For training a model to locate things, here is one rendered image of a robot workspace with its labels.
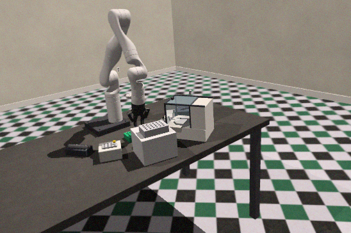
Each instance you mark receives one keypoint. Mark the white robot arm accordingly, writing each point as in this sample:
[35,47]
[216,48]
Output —
[108,77]

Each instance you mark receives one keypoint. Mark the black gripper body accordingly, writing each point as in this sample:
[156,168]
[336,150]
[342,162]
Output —
[135,107]

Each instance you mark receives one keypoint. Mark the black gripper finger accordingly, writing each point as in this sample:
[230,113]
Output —
[134,119]
[143,116]

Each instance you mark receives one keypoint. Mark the green tube rack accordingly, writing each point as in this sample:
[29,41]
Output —
[127,136]

